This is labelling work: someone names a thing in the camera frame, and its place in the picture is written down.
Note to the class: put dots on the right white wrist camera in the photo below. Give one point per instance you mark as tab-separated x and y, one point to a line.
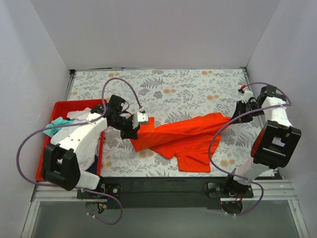
246	94

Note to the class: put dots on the orange t shirt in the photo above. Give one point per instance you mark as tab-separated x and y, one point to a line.
187	140

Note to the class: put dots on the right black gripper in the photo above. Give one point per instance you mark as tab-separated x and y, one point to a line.
239	112

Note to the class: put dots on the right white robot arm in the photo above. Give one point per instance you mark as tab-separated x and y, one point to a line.
274	145

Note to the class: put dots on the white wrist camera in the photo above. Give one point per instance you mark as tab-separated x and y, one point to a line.
139	118
246	94

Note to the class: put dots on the blue garment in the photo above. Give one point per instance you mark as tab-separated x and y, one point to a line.
94	167

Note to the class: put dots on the white t shirt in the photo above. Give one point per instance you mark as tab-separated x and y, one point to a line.
82	136

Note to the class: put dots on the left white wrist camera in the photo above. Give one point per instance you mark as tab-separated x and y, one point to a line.
139	118

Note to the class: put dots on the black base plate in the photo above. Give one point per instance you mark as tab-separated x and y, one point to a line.
188	201

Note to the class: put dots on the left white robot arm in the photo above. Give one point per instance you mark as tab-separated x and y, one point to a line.
60	164

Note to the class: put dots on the teal garment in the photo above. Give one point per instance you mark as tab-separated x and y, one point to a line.
52	128

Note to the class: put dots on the floral patterned table mat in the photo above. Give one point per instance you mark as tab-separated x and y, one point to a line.
168	96

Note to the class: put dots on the aluminium frame rail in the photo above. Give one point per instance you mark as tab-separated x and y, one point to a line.
269	189

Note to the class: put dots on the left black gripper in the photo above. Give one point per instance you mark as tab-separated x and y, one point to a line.
129	129

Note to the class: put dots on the red plastic bin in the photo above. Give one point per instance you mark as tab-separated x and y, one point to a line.
61	109

